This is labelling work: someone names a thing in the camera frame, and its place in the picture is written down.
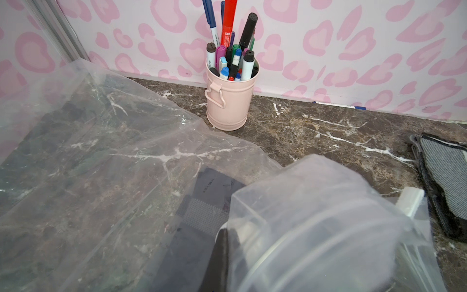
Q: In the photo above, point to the clear plastic vacuum bag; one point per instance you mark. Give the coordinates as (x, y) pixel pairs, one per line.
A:
(108, 187)

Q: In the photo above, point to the grey black checked blanket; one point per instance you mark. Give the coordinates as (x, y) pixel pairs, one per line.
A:
(442, 166)

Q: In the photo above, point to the pink metal pen cup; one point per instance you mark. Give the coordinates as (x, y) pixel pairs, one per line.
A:
(228, 102)

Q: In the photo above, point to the black capped marker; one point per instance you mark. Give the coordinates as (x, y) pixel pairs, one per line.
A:
(248, 30)

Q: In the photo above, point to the red marker pen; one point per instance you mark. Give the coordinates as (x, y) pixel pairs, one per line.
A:
(228, 22)

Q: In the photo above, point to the blue capped pen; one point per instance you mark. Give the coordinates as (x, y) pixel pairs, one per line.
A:
(210, 16)

